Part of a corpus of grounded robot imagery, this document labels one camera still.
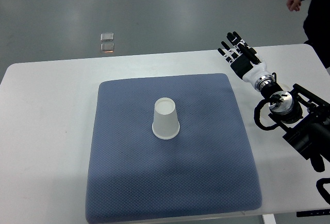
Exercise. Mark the white paper cup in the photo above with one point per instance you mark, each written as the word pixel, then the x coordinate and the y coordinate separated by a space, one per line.
pixel 165 122
pixel 283 88

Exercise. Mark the table control panel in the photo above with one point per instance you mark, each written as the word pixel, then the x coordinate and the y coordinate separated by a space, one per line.
pixel 312 213

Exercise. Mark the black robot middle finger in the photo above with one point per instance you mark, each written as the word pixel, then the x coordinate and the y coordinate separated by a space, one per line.
pixel 232 38

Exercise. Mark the bystander black clothing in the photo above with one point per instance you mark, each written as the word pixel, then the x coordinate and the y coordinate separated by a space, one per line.
pixel 316 27

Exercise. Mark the white paper cup on mat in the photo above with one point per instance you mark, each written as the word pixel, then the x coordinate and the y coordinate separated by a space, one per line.
pixel 165 122

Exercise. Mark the blue fabric cushion mat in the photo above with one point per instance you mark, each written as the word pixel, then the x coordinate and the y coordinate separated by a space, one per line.
pixel 208 168

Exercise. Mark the white table leg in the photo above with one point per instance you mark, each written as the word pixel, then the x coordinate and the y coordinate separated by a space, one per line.
pixel 268 219

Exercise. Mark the lower metal floor plate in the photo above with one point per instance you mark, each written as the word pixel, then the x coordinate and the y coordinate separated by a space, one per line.
pixel 107 47

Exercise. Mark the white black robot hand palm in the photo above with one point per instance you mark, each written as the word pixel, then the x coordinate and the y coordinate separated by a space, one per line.
pixel 247 71

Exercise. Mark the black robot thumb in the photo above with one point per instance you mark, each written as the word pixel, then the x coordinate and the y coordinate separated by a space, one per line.
pixel 251 56

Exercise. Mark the bystander hand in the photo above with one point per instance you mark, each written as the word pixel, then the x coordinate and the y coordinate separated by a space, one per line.
pixel 293 5

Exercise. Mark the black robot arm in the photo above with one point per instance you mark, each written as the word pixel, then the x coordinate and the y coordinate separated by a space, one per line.
pixel 302 115

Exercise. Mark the metal floor plate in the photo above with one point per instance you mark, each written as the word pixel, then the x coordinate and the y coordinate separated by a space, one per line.
pixel 107 47
pixel 107 36

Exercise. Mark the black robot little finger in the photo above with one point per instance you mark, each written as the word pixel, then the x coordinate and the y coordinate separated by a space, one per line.
pixel 228 58

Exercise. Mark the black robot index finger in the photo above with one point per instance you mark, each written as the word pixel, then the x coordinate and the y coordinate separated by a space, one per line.
pixel 237 39

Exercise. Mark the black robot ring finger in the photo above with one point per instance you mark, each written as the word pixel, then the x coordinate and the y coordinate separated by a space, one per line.
pixel 228 49

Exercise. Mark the upper metal floor plate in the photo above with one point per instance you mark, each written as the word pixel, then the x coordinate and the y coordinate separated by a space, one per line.
pixel 107 36

